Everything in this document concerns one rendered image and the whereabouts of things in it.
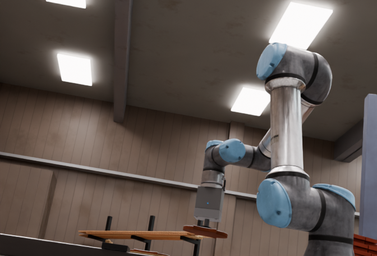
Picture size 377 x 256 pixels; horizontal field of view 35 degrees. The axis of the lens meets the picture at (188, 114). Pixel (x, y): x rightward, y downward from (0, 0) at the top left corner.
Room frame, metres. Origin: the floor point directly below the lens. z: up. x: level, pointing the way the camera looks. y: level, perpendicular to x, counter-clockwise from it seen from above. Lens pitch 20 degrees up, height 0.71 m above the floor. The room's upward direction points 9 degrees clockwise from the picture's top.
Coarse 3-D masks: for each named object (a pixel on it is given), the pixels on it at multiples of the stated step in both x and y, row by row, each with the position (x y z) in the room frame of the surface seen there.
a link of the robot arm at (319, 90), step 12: (324, 60) 1.57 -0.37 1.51; (324, 72) 1.57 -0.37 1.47; (312, 84) 1.59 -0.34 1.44; (324, 84) 1.60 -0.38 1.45; (312, 96) 1.65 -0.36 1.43; (324, 96) 1.65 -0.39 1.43; (312, 108) 1.71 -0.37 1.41; (264, 144) 1.87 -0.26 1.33; (264, 156) 1.90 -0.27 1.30; (252, 168) 1.95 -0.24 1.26; (264, 168) 1.94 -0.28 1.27
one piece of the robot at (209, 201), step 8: (208, 184) 1.97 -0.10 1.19; (224, 184) 2.00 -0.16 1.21; (200, 192) 1.99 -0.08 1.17; (208, 192) 1.98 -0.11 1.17; (216, 192) 1.97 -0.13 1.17; (200, 200) 1.99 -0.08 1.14; (208, 200) 1.98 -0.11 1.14; (216, 200) 1.97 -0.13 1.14; (200, 208) 1.98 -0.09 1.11; (208, 208) 1.98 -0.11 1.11; (216, 208) 1.97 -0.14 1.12; (200, 216) 1.98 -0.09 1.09; (208, 216) 1.98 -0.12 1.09; (216, 216) 1.97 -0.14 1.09; (208, 224) 2.00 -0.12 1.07
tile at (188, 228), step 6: (186, 228) 1.99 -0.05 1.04; (192, 228) 1.98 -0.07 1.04; (198, 228) 1.96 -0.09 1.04; (204, 228) 1.96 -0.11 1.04; (210, 228) 1.95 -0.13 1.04; (198, 234) 2.05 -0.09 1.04; (204, 234) 2.03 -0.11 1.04; (210, 234) 2.00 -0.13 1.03; (216, 234) 1.98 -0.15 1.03; (222, 234) 1.97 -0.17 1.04
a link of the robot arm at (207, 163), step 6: (210, 144) 1.98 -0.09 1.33; (216, 144) 1.97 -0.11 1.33; (210, 150) 1.97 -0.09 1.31; (210, 156) 1.96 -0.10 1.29; (204, 162) 2.00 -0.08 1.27; (210, 162) 1.97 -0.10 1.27; (204, 168) 1.99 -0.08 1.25; (210, 168) 1.97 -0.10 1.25; (216, 168) 1.97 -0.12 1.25; (222, 168) 1.98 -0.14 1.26
